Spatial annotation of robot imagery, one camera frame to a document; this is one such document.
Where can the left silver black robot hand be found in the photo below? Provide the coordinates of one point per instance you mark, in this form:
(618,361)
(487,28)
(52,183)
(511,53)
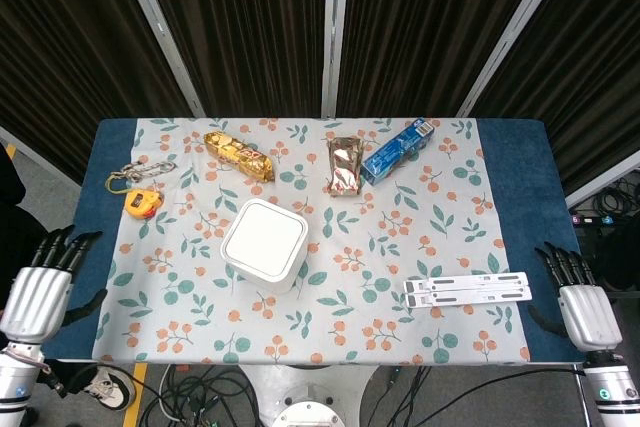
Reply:
(35,302)

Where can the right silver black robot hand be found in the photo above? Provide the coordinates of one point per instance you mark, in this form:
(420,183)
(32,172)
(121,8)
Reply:
(590,317)

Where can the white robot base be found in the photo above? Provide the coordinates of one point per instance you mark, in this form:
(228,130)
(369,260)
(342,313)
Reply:
(310,414)

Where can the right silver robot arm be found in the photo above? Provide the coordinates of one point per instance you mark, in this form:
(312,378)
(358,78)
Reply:
(612,392)

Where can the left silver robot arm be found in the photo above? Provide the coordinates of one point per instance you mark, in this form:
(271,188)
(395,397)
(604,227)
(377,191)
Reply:
(17,382)

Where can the white plastic trash bin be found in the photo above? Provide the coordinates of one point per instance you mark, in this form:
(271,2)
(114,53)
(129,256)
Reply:
(272,287)

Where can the white sneaker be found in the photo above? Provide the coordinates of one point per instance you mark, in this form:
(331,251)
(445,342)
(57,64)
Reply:
(110,389)

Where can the white folding laptop stand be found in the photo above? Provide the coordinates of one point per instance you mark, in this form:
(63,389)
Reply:
(465,289)

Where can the yellow tape measure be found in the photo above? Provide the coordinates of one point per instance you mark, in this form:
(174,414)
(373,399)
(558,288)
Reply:
(140,203)

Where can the blue table cover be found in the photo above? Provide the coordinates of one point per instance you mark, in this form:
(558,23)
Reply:
(107,147)

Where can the white square box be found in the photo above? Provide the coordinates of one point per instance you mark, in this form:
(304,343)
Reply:
(262,237)

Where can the black curtain panel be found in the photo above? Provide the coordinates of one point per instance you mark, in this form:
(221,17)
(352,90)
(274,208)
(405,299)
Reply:
(60,47)
(590,72)
(250,22)
(425,22)

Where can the gold cookie package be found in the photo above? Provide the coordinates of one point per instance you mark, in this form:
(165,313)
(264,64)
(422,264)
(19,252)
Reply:
(240,156)

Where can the blue toothpaste box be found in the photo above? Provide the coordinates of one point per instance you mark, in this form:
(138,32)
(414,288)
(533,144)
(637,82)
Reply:
(395,154)

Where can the floral fruit print tablecloth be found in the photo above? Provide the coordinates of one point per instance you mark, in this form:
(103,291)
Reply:
(350,227)

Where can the crumpled gold foil snack bag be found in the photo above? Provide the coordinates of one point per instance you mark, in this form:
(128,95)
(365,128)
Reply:
(344,167)

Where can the white floor rail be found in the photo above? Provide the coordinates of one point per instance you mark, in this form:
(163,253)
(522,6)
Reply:
(605,187)

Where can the white frame post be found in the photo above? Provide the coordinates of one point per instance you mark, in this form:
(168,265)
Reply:
(336,32)
(160,32)
(512,32)

